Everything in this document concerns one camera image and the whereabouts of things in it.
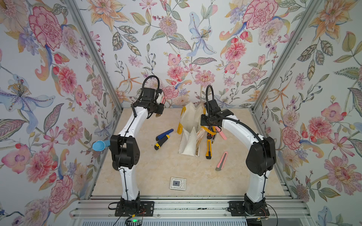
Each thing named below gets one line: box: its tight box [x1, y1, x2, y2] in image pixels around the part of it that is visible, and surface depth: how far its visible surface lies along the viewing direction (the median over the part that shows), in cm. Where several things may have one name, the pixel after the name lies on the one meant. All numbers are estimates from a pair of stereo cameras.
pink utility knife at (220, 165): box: [215, 151, 229, 171], surface depth 92 cm
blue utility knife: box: [156, 128, 174, 142], surface depth 106 cm
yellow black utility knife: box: [154, 134, 171, 151], surface depth 103 cm
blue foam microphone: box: [91, 139, 111, 152], surface depth 64 cm
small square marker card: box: [169, 177, 187, 191], surface depth 82 cm
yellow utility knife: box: [205, 139, 213, 160], surface depth 97 cm
